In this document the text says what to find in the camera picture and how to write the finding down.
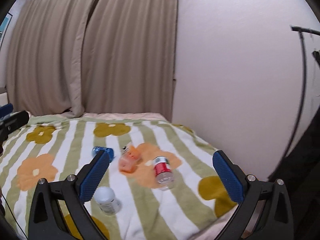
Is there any green striped floral blanket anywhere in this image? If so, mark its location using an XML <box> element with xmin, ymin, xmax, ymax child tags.
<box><xmin>1</xmin><ymin>115</ymin><xmax>235</xmax><ymax>239</ymax></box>

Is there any framed wall picture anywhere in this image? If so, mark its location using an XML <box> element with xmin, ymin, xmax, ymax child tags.
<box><xmin>0</xmin><ymin>13</ymin><xmax>12</xmax><ymax>47</ymax></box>

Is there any clear cup with red label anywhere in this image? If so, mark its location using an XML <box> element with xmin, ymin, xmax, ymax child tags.
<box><xmin>152</xmin><ymin>156</ymin><xmax>175</xmax><ymax>190</ymax></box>

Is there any left beige curtain panel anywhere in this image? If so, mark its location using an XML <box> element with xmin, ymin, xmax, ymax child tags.
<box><xmin>6</xmin><ymin>0</ymin><xmax>95</xmax><ymax>117</ymax></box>

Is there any right beige curtain panel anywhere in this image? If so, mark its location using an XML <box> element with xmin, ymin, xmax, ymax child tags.
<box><xmin>81</xmin><ymin>0</ymin><xmax>178</xmax><ymax>119</ymax></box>

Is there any black cable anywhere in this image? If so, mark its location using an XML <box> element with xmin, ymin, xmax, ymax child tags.
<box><xmin>1</xmin><ymin>194</ymin><xmax>29</xmax><ymax>240</ymax></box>

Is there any blue plastic cup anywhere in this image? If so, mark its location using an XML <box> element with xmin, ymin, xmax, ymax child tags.
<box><xmin>92</xmin><ymin>146</ymin><xmax>114</xmax><ymax>162</ymax></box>

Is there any beige curtain panel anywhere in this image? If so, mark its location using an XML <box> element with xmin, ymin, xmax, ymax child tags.
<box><xmin>81</xmin><ymin>0</ymin><xmax>178</xmax><ymax>119</ymax></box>
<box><xmin>6</xmin><ymin>0</ymin><xmax>95</xmax><ymax>117</ymax></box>

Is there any white cup with blue label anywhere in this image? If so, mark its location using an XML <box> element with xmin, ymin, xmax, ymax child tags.
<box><xmin>93</xmin><ymin>186</ymin><xmax>121</xmax><ymax>215</ymax></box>

